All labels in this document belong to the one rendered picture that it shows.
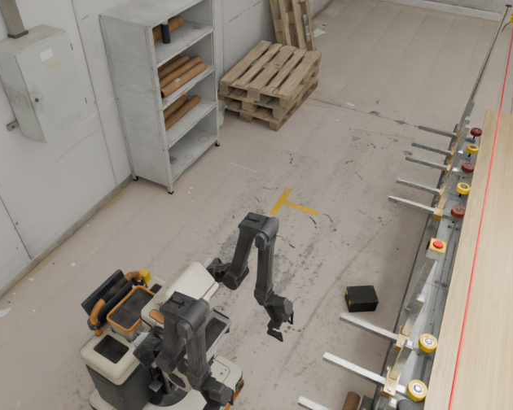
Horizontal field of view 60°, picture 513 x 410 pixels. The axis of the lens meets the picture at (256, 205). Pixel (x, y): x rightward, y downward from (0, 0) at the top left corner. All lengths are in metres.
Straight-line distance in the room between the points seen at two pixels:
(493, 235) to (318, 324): 1.28
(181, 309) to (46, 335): 2.18
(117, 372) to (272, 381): 1.16
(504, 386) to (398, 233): 2.00
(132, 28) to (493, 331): 2.91
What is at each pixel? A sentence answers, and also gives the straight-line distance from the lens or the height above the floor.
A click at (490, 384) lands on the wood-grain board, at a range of 2.30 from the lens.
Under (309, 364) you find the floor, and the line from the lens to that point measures 3.12.
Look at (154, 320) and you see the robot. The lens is 1.83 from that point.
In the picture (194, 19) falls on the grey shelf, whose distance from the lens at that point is 4.26.
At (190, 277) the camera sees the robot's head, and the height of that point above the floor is 1.38.
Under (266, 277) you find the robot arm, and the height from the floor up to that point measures 1.35.
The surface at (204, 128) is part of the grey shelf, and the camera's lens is 4.74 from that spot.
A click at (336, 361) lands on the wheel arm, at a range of 2.18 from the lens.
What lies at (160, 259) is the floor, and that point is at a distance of 3.64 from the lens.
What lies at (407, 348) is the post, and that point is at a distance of 1.97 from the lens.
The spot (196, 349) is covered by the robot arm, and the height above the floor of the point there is 1.45.
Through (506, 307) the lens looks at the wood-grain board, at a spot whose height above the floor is 0.90.
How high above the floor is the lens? 2.74
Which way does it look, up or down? 43 degrees down
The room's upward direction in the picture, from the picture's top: 2 degrees clockwise
